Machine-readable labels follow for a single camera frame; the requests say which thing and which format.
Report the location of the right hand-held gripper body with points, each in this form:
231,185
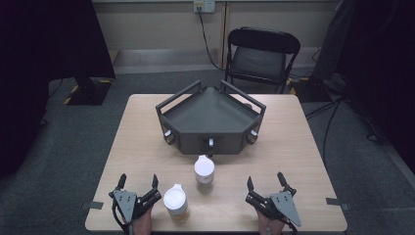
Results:
286,206

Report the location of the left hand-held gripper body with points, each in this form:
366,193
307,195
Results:
125,205

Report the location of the white-capped amber bottle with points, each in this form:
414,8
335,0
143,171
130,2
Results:
176,200
204,171

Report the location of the dark grey corner rack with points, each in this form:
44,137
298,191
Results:
210,114

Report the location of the person's left hand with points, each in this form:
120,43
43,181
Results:
143,225

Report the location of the person's right hand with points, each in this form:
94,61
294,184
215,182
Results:
268,226

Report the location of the grey tape strip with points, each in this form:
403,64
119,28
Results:
92,205
337,202

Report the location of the black folding chair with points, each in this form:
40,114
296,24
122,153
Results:
259,60

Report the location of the black curtain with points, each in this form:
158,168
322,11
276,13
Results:
39,65
385,65

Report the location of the black stand base plate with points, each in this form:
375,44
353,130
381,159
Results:
310,89
89,93

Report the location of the white wall socket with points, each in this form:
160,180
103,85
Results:
204,6

